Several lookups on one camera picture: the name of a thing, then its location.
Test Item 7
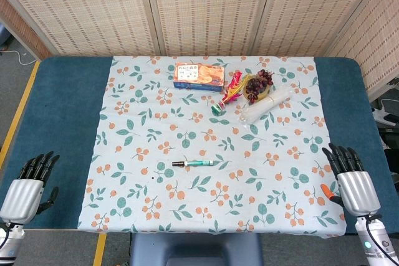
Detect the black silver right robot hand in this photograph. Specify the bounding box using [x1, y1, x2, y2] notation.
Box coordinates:
[320, 143, 382, 217]

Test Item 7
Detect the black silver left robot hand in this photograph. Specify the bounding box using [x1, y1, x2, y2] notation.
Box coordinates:
[0, 151, 60, 225]

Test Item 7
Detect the green white marker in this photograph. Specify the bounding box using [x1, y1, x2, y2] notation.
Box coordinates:
[182, 159, 214, 168]

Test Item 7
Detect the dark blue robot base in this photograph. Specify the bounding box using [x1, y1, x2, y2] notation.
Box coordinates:
[129, 231, 263, 266]

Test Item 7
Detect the clear plastic cup stack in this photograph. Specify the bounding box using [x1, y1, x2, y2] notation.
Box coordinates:
[239, 87, 294, 125]

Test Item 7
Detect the yellow bowl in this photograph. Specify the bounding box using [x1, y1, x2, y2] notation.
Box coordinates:
[243, 74, 272, 103]

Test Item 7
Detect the purple grape bunch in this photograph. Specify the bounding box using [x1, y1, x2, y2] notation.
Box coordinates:
[244, 69, 275, 104]

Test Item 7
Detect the floral tablecloth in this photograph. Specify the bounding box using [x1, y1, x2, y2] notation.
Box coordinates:
[76, 55, 347, 236]

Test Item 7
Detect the bamboo screen panel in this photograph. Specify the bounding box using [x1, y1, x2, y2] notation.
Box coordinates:
[325, 0, 399, 102]
[145, 0, 277, 57]
[0, 0, 52, 60]
[0, 0, 161, 57]
[252, 0, 387, 57]

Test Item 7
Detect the colourful feather shuttlecock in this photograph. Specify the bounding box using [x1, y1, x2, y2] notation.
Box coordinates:
[211, 70, 250, 116]

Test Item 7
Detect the orange blue cookie box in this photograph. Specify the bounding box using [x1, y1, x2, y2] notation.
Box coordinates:
[173, 62, 226, 93]

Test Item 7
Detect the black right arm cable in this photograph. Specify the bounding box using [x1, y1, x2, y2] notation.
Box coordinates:
[365, 214, 394, 260]

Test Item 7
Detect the white floor cable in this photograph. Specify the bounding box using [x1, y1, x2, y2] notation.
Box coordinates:
[11, 49, 37, 65]

